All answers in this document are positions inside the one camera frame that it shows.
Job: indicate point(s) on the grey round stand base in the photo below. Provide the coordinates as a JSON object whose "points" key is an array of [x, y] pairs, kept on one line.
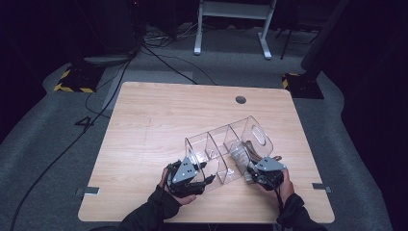
{"points": [[107, 59]]}

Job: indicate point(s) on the striped beige towel brown trim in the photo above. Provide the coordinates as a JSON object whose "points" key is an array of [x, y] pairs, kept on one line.
{"points": [[240, 157]]}

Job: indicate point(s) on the dark grey pole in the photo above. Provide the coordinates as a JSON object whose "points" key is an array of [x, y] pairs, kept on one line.
{"points": [[320, 35]]}

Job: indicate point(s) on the person's left hand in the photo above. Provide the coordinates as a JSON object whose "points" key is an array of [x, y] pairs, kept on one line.
{"points": [[184, 200]]}

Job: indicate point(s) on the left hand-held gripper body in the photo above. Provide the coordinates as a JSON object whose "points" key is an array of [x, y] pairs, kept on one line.
{"points": [[184, 171]]}

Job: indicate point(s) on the white metal table frame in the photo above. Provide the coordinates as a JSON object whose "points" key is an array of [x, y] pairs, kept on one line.
{"points": [[234, 9]]}

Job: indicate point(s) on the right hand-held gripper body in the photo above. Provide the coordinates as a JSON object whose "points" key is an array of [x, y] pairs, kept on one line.
{"points": [[269, 165]]}

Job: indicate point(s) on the clear acrylic divided organizer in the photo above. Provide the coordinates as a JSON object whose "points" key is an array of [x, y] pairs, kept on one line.
{"points": [[221, 141]]}

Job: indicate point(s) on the black stand base hazard tape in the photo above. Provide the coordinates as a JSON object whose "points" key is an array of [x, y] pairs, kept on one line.
{"points": [[80, 80], [304, 86]]}

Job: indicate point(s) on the black tripod stand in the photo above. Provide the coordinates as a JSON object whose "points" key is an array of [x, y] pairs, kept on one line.
{"points": [[286, 45]]}

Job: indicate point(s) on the person's right hand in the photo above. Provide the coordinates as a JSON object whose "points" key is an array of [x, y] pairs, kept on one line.
{"points": [[287, 189]]}

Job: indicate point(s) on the grey round table grommet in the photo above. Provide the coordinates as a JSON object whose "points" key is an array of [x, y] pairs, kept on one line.
{"points": [[241, 99]]}

